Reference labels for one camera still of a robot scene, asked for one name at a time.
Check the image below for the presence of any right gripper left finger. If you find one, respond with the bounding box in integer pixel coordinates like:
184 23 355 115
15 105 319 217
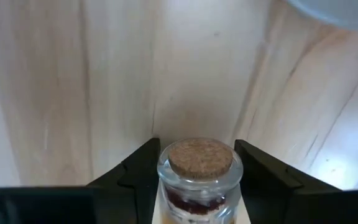
0 138 161 224

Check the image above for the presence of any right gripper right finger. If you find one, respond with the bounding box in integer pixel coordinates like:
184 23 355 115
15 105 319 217
234 139 358 224

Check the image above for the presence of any small cork-stoppered glass jar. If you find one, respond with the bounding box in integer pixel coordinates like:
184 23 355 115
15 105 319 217
157 138 244 224

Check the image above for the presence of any wide clear plastic bin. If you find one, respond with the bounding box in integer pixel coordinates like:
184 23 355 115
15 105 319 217
286 0 358 32

